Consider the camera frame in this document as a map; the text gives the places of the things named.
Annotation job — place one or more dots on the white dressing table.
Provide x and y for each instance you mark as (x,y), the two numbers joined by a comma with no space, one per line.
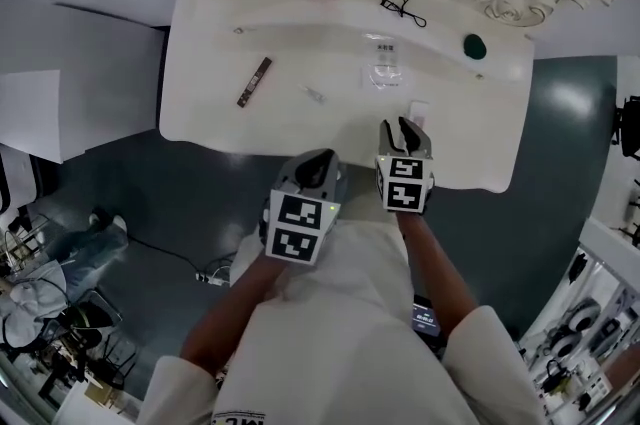
(300,53)

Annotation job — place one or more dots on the black eyelash curler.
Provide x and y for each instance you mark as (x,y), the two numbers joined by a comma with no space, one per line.
(404,8)

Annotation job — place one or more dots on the person's white shirt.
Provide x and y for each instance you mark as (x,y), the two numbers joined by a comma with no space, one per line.
(350,328)

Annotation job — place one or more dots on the small clear makeup tube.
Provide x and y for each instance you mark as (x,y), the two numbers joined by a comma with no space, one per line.
(312,94)

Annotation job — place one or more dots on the dark green makeup puff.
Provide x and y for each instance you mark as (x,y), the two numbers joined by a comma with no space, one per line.
(474,45)

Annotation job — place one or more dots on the white power strip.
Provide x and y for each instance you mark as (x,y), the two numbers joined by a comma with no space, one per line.
(212,278)

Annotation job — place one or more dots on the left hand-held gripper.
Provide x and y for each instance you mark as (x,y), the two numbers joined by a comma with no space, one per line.
(295,223)

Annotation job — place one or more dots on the black tripod stand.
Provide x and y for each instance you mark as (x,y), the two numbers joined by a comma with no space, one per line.
(627,125)

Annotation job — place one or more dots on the dark long makeup box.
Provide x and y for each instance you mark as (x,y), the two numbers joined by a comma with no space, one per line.
(255,82)

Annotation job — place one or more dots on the black phone with lit screen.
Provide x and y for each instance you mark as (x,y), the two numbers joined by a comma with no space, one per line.
(425,315)

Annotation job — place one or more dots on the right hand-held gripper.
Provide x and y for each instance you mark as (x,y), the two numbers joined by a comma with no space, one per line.
(404,185)

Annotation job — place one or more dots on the black chair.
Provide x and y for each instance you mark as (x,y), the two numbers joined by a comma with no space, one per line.
(85,318)

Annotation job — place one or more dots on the white shelf with equipment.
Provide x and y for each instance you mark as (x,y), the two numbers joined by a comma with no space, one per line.
(580,328)

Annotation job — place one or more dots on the clear makeup packet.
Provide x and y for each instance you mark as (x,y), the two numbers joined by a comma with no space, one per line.
(384,70)

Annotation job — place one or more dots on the white cabinet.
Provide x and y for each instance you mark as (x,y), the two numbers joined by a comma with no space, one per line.
(30,113)

